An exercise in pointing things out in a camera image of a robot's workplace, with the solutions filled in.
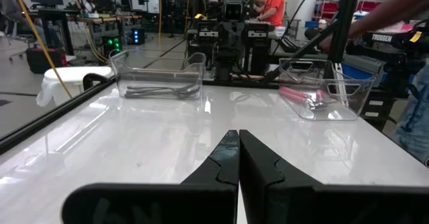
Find computer with green lights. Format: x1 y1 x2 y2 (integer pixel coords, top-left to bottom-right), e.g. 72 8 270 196
102 34 123 58

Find yellow hanging cable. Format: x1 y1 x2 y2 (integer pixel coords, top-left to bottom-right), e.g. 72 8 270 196
156 0 163 39

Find person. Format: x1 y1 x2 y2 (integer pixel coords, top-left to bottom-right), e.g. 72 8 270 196
317 0 429 167
83 0 99 14
253 0 286 27
0 0 46 49

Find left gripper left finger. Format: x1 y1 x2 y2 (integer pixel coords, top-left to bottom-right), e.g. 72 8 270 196
61 129 241 224

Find red storage bin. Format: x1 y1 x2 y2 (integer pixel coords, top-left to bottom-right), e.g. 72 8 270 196
314 1 337 21
355 0 383 14

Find red and black bag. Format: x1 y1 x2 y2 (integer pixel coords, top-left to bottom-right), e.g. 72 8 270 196
25 46 68 75

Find blue storage bin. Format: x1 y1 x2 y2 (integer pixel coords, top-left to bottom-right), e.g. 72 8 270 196
341 62 385 82

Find clear plastic bin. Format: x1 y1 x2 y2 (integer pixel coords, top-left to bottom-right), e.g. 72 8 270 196
277 57 376 122
109 48 207 101

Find white board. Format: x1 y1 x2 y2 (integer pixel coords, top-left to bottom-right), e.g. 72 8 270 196
129 0 161 15

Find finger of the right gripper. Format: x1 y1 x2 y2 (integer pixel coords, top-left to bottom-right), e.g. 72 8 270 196
232 25 249 52
217 25 233 52

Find computer with blue lights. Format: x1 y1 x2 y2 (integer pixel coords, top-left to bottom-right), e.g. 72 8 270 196
129 27 147 46

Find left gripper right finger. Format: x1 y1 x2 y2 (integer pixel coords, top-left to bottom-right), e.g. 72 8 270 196
239 129 429 224

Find black drawer cabinet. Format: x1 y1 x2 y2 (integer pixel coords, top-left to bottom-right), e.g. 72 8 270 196
360 88 397 131

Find wooden table board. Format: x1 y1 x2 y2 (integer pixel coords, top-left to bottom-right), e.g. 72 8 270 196
231 72 269 82

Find white lidded trash can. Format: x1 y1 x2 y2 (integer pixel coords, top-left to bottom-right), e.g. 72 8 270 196
35 65 115 107

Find black table frame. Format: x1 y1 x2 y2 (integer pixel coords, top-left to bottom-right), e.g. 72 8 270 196
0 0 363 155

